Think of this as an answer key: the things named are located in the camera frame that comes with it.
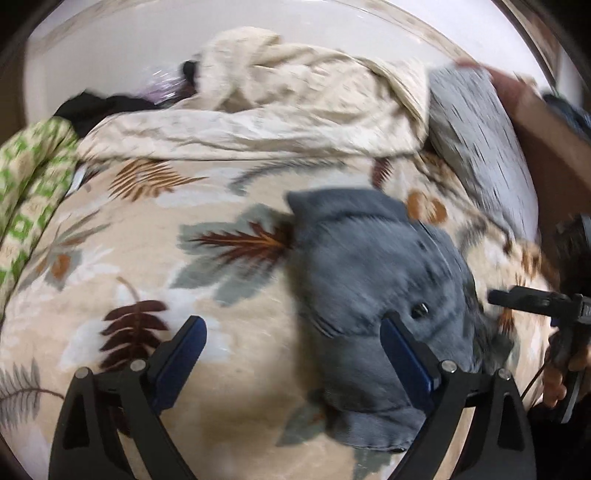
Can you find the grey denim jeans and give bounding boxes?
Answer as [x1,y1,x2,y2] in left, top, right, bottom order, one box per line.
[287,189,513,452]

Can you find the leaf print bed blanket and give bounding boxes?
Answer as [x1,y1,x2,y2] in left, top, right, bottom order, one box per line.
[1,154,557,479]

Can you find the brown headboard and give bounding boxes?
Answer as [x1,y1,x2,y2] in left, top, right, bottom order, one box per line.
[455,59,590,243]

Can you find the person right hand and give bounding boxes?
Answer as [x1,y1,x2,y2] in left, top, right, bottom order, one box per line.
[542,332,591,408]

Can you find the clear purple plastic bag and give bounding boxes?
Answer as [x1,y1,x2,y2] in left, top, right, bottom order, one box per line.
[138,70,186,105]

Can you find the black garment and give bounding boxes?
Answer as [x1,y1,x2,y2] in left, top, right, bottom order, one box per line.
[54,91,158,138]

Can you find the small phone under quilt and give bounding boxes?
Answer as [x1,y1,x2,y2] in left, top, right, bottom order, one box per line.
[66,164,87,196]

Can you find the grey quilted pillow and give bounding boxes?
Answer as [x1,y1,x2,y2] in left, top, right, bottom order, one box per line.
[428,67,539,241]

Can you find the green patterned folded quilt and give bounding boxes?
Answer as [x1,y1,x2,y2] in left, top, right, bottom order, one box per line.
[1,117,78,304]

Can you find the cream patterned duvet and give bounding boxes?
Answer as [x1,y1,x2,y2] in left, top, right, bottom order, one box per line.
[78,27,429,161]

